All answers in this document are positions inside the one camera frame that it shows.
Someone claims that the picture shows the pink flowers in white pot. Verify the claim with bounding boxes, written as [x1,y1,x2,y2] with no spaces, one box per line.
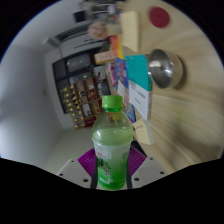
[87,21,123,41]

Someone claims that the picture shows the small steel bowl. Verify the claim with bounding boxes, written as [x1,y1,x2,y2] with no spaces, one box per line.
[146,48,184,90]

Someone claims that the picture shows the blue printed book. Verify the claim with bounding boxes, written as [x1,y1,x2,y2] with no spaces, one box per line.
[114,57,130,89]

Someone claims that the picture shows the wooden shelf unit with trophies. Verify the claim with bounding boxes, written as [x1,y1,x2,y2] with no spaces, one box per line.
[59,77,111,130]

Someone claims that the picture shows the white booklet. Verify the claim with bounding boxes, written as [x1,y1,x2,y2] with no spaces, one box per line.
[117,79,153,122]

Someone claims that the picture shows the teal book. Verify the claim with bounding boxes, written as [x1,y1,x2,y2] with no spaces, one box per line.
[124,54,154,93]

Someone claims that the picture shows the white wall air conditioner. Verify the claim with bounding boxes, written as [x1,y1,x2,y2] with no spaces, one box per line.
[49,23,91,44]

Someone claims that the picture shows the dark glass door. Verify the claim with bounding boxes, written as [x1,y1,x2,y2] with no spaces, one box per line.
[52,46,108,114]

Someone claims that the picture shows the green drink bottle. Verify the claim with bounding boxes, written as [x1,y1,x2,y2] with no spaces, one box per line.
[91,94,134,191]

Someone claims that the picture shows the flat round red coaster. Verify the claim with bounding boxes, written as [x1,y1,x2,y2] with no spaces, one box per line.
[148,6,171,29]

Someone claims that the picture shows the orange printed book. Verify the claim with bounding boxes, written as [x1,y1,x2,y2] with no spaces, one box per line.
[109,34,125,60]

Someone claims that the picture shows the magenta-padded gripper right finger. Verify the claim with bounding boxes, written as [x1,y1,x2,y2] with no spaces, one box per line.
[125,145,168,189]

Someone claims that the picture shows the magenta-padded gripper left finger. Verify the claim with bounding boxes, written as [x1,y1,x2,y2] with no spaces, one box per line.
[55,147,99,190]

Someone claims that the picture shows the small cream notebook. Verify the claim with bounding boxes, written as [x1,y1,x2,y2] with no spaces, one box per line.
[132,118,155,146]

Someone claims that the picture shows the long cream book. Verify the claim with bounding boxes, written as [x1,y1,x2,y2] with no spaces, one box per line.
[119,10,140,54]

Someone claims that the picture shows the tan upright cardboard box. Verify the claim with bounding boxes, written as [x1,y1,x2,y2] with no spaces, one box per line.
[93,49,116,65]

